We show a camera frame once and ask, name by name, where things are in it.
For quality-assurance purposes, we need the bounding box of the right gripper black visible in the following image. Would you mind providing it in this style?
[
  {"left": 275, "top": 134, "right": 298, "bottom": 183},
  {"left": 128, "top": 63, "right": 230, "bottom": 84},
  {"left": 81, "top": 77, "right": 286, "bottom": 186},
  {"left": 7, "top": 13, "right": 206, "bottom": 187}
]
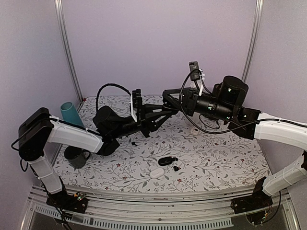
[{"left": 162, "top": 87, "right": 234, "bottom": 122}]

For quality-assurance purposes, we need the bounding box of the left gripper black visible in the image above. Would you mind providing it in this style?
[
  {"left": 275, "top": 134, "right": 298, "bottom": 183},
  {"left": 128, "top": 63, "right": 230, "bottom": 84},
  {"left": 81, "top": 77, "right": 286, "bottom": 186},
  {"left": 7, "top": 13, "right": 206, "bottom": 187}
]
[{"left": 111, "top": 104, "right": 173, "bottom": 139}]

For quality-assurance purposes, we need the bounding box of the black round earbud case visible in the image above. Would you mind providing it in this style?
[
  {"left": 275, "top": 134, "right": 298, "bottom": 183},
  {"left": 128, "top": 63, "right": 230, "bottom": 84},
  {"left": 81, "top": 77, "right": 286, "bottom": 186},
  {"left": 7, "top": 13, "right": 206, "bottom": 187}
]
[{"left": 162, "top": 103, "right": 179, "bottom": 113}]

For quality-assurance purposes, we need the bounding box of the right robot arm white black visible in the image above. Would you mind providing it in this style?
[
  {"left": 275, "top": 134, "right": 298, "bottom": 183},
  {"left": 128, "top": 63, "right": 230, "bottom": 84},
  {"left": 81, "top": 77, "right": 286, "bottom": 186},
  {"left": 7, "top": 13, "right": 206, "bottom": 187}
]
[{"left": 163, "top": 76, "right": 307, "bottom": 209}]

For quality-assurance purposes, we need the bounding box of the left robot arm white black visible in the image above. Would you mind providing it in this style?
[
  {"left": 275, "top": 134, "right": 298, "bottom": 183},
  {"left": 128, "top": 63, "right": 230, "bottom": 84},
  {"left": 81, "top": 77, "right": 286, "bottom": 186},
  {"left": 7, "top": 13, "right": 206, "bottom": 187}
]
[{"left": 11, "top": 104, "right": 178, "bottom": 208}]

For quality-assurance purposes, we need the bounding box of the black open oval case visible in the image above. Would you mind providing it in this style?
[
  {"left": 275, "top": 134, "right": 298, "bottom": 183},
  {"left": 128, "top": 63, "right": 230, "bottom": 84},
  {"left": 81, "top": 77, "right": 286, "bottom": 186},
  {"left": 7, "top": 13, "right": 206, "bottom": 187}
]
[{"left": 158, "top": 156, "right": 178, "bottom": 166}]

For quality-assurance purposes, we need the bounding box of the white earbud case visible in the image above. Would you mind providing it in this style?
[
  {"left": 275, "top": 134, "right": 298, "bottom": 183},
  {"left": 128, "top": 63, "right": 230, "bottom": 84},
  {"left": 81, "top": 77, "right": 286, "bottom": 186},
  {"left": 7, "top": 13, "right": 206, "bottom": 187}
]
[{"left": 150, "top": 168, "right": 165, "bottom": 179}]

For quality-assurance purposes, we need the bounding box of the floral table mat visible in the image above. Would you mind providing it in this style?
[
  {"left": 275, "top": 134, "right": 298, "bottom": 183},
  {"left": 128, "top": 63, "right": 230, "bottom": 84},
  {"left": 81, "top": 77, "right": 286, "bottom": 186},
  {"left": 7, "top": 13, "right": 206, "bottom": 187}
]
[{"left": 50, "top": 94, "right": 272, "bottom": 194}]

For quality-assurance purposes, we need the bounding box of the black earbud front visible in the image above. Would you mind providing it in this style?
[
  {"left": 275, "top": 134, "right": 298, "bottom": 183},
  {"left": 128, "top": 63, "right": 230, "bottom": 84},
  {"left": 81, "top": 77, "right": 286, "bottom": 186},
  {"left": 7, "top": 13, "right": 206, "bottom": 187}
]
[{"left": 173, "top": 166, "right": 180, "bottom": 172}]

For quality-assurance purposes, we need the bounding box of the teal cup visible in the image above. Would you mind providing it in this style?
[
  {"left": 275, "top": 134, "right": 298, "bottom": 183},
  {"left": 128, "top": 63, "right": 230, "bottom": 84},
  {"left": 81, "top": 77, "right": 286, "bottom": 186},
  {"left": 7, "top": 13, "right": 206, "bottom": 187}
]
[{"left": 60, "top": 102, "right": 84, "bottom": 127}]

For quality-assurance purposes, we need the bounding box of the dark grey mug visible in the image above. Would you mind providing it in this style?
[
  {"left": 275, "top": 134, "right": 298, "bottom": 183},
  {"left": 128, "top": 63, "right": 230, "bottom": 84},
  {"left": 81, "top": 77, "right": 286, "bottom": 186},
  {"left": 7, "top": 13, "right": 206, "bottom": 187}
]
[{"left": 64, "top": 146, "right": 91, "bottom": 169}]

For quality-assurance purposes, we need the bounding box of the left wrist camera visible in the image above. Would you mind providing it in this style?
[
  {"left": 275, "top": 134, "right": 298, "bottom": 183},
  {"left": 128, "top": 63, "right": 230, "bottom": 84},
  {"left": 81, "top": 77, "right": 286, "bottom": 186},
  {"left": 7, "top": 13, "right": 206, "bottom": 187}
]
[{"left": 130, "top": 89, "right": 142, "bottom": 123}]

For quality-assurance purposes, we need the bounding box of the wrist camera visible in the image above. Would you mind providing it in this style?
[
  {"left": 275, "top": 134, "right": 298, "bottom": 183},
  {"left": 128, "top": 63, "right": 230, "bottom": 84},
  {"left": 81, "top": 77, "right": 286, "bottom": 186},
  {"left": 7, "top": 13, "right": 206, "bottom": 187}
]
[
  {"left": 130, "top": 89, "right": 142, "bottom": 123},
  {"left": 189, "top": 61, "right": 204, "bottom": 96}
]

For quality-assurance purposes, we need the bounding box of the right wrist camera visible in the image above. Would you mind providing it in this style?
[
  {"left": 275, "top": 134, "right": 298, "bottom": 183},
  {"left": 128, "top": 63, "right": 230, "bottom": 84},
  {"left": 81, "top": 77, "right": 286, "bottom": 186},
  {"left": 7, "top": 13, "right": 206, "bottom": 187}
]
[{"left": 189, "top": 61, "right": 204, "bottom": 96}]

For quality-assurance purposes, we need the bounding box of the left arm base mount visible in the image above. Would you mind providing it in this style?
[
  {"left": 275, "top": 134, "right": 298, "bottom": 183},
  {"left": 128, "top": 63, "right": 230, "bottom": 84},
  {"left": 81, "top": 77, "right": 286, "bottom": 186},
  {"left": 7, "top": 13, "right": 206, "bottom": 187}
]
[{"left": 46, "top": 191, "right": 89, "bottom": 214}]

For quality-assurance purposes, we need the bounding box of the right metal corner post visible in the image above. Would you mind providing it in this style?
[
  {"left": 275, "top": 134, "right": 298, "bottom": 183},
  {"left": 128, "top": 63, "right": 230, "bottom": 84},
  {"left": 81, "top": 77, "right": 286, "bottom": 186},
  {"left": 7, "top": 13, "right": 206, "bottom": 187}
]
[{"left": 241, "top": 0, "right": 264, "bottom": 83}]

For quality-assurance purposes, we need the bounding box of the metal corner post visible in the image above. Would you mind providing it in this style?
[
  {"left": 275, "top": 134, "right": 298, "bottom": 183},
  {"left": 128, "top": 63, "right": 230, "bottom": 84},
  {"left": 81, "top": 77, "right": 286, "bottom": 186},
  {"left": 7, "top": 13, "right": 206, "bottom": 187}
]
[
  {"left": 54, "top": 0, "right": 83, "bottom": 102},
  {"left": 241, "top": 0, "right": 264, "bottom": 83}
]

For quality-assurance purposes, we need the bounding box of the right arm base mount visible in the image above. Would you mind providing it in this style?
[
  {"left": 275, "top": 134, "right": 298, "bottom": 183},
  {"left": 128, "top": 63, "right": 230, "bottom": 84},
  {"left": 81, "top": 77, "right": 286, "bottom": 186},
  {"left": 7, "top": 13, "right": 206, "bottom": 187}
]
[{"left": 230, "top": 177, "right": 273, "bottom": 214}]

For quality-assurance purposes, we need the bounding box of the left metal corner post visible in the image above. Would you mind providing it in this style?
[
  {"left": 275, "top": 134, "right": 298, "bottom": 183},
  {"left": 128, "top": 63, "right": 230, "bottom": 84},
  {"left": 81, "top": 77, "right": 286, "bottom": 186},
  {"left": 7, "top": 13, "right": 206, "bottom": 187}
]
[{"left": 54, "top": 0, "right": 83, "bottom": 102}]

